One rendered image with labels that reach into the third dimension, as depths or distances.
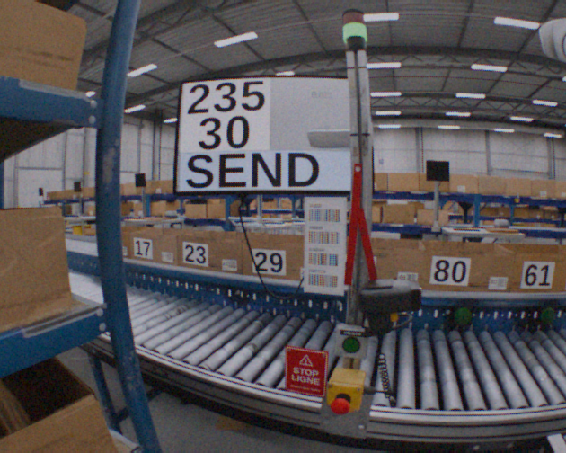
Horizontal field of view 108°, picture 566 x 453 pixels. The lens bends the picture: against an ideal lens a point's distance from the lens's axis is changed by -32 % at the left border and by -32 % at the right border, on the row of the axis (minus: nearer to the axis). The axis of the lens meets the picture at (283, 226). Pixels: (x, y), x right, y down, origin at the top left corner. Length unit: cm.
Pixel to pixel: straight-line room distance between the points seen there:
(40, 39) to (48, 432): 38
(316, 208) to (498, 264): 87
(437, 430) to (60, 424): 74
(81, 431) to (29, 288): 17
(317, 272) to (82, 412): 49
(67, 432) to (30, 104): 31
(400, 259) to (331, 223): 65
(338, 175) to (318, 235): 17
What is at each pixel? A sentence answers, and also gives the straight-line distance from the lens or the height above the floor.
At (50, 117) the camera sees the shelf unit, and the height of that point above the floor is 132.
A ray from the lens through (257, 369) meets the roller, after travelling 93.
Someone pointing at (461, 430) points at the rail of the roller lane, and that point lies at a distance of 82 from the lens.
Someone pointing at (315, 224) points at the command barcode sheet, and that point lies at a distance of 60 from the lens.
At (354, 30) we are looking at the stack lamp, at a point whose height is 160.
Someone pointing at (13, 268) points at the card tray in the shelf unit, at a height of 119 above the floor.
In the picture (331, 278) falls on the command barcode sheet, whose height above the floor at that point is 108.
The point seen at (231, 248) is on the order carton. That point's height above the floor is 101.
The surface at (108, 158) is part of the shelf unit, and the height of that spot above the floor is 128.
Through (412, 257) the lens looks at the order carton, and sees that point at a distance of 121.
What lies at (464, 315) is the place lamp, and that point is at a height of 82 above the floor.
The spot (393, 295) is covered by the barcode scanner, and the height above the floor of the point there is 107.
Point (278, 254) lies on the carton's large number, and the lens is 130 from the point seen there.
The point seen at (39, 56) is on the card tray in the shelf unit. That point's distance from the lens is 33.
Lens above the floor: 124
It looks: 6 degrees down
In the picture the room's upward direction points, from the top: straight up
